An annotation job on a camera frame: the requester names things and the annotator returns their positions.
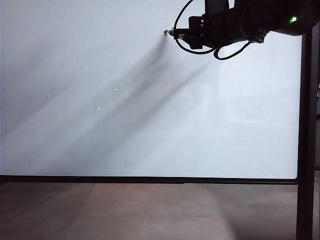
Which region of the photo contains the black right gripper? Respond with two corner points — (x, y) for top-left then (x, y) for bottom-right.
(173, 13), (221, 50)

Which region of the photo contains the black and white marker pen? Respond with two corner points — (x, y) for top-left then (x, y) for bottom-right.
(163, 29), (188, 40)

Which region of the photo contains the white whiteboard panel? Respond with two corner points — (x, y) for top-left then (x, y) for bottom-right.
(0, 0), (304, 180)

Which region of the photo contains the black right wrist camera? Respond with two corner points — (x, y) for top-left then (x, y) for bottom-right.
(204, 0), (230, 16)

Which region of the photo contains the white whiteboard with black frame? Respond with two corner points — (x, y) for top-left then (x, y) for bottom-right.
(0, 24), (315, 240)

